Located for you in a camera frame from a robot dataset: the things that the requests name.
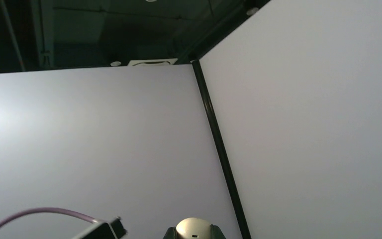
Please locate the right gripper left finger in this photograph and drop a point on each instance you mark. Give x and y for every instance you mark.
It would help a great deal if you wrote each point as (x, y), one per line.
(171, 233)

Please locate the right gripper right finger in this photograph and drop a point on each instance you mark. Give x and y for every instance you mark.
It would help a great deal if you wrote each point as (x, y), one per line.
(216, 233)

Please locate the pink earbud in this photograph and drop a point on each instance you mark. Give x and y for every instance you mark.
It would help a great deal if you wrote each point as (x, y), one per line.
(193, 228)

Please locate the left black frame post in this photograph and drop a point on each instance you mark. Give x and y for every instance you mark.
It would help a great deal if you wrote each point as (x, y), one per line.
(221, 150)

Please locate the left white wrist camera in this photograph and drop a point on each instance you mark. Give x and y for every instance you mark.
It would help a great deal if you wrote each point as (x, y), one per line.
(113, 229)

